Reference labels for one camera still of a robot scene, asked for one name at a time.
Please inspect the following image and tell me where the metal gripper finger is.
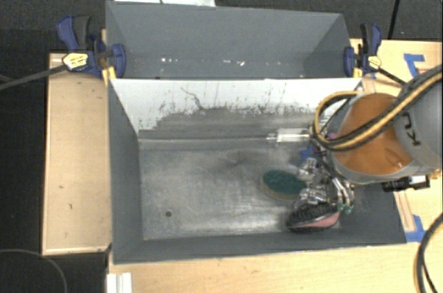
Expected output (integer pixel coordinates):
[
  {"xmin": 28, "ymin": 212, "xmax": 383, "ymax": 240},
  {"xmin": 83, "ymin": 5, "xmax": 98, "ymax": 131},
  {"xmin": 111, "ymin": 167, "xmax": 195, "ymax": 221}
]
[
  {"xmin": 296, "ymin": 158, "xmax": 318, "ymax": 182},
  {"xmin": 293, "ymin": 188, "xmax": 327, "ymax": 213}
]

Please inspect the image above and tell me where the small blue object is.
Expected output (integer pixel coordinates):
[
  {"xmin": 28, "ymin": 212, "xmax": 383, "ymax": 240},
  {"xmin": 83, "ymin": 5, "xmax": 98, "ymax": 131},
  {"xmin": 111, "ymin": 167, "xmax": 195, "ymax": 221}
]
[{"xmin": 299, "ymin": 147, "xmax": 316, "ymax": 163}]

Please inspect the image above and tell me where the black and pink brush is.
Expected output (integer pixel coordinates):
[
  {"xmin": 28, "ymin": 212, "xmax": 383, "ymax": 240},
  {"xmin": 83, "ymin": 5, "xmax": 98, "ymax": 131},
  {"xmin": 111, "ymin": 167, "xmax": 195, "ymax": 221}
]
[{"xmin": 284, "ymin": 202, "xmax": 341, "ymax": 234}]

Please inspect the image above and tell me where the round green scouring sponge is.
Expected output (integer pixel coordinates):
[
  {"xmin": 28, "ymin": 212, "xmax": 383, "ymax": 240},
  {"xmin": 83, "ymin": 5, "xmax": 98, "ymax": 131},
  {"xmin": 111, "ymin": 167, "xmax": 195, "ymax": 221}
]
[{"xmin": 260, "ymin": 169, "xmax": 308, "ymax": 201}]

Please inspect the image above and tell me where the grey metal bin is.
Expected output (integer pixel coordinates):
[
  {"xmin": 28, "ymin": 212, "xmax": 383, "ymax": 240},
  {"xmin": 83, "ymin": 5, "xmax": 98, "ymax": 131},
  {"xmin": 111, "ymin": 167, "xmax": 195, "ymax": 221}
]
[{"xmin": 105, "ymin": 0, "xmax": 408, "ymax": 265}]

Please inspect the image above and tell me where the pale wood board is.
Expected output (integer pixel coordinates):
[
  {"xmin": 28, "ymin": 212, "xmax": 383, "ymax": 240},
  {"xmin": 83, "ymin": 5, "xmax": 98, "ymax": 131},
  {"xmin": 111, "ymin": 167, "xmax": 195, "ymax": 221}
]
[{"xmin": 41, "ymin": 51, "xmax": 114, "ymax": 256}]

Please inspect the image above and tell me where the black cylinder on white bracket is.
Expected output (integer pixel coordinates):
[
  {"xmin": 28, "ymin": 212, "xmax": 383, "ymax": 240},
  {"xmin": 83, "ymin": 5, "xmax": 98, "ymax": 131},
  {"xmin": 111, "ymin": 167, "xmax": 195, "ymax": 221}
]
[{"xmin": 381, "ymin": 168, "xmax": 442, "ymax": 193}]

